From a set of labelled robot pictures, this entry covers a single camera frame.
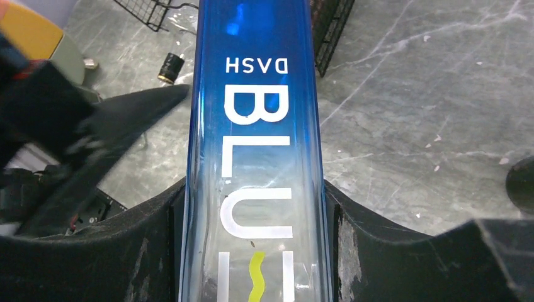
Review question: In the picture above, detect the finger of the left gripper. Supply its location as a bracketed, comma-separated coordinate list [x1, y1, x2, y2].
[16, 84, 190, 236]

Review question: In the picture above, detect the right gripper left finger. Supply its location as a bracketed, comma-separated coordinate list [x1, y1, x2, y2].
[1, 180, 185, 301]

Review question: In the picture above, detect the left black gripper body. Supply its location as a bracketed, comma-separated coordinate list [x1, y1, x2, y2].
[0, 33, 99, 226]

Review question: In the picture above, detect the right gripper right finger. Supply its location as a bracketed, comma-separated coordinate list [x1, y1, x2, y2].
[324, 182, 533, 301]

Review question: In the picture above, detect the tall blue square bottle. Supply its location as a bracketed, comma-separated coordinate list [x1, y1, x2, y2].
[176, 1, 332, 301]

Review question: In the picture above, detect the green wine bottle black neck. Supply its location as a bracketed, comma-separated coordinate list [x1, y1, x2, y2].
[505, 156, 533, 215]

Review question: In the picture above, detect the white orange cylinder drum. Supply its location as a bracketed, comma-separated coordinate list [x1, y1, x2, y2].
[1, 1, 98, 85]

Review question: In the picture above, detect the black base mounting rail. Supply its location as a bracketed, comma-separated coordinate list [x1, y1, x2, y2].
[65, 189, 127, 235]

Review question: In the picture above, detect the black wire wine rack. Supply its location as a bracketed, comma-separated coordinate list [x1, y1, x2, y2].
[112, 0, 356, 78]

